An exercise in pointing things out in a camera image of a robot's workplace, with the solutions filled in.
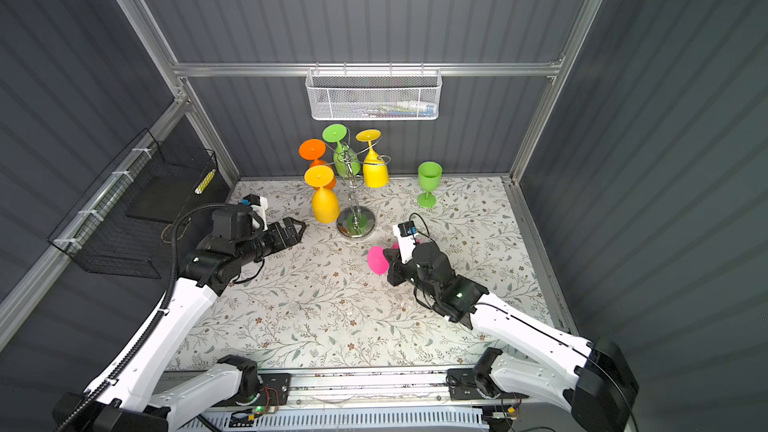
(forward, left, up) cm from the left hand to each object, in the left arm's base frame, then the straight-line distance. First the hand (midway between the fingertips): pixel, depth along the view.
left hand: (293, 229), depth 76 cm
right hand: (-6, -24, -3) cm, 25 cm away
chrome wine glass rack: (+19, -14, -22) cm, 32 cm away
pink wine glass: (-6, -21, -7) cm, 23 cm away
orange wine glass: (+21, -5, +9) cm, 23 cm away
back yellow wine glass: (+22, -22, -1) cm, 31 cm away
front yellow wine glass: (+9, -7, -1) cm, 12 cm away
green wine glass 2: (+18, -13, +7) cm, 24 cm away
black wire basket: (+2, +40, +4) cm, 40 cm away
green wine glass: (+25, -40, -9) cm, 48 cm away
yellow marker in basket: (+14, +26, +3) cm, 30 cm away
